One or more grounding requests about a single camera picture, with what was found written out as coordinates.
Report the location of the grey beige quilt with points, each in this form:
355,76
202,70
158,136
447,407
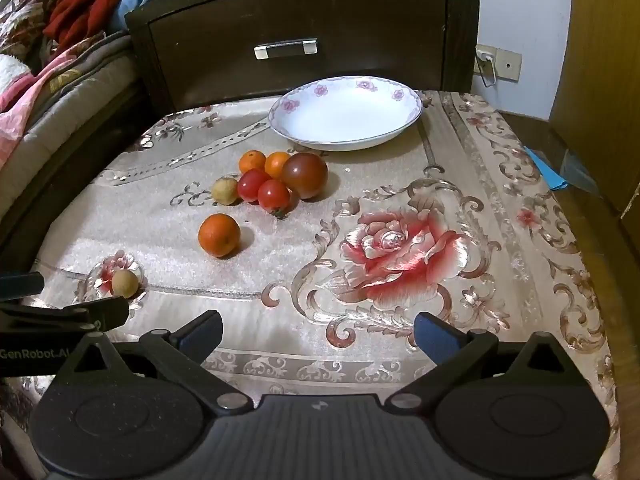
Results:
85,80

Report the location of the beige floral tablecloth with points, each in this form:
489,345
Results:
310,240

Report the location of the wall socket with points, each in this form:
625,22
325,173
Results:
507,65

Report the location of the dark wooden nightstand drawer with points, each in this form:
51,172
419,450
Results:
310,5

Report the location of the dark wooden bed frame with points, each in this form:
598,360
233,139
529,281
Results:
60,180

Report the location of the pink blanket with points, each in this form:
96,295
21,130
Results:
25,90

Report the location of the large orange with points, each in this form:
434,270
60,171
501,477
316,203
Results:
219,235

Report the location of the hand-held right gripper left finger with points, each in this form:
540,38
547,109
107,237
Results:
201,335

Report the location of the white fluffy blanket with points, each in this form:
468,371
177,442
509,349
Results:
10,77

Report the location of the wooden cabinet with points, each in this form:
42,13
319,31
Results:
600,85

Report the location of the small red tomato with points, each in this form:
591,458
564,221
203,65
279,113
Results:
250,185
273,195

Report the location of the white floral rimmed plate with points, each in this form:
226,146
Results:
345,115

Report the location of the blue paper sheet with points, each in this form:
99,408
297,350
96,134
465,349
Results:
547,172

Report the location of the brown floral pillow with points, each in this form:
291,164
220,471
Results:
27,10

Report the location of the red garment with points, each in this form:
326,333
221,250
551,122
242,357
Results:
85,5

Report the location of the blue cloth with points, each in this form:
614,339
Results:
131,7

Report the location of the large dark red tomato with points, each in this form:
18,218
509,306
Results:
306,175

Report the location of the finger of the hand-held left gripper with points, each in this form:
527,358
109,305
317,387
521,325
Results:
75,314
20,283

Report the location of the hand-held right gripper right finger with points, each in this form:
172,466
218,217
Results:
434,336

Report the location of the small yellow round fruit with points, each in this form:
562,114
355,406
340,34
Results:
224,191
124,283

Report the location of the small orange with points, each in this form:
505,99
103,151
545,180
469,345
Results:
276,164
251,161

